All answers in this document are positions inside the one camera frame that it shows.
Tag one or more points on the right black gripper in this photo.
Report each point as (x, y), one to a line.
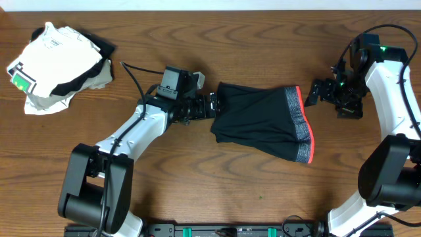
(352, 111)

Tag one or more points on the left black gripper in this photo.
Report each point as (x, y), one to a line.
(212, 106)

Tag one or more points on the black leggings red grey waistband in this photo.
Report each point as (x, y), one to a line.
(271, 120)

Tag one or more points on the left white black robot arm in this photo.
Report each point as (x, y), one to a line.
(97, 187)

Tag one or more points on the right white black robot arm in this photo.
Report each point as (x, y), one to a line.
(389, 180)

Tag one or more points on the black folded garment in stack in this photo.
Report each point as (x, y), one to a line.
(106, 50)

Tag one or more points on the white printed folded t-shirt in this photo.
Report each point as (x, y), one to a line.
(56, 56)

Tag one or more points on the grey folded garment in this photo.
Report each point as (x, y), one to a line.
(98, 82)

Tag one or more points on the white bottom folded garment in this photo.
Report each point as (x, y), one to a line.
(35, 105)

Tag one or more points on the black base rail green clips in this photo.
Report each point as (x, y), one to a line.
(289, 229)

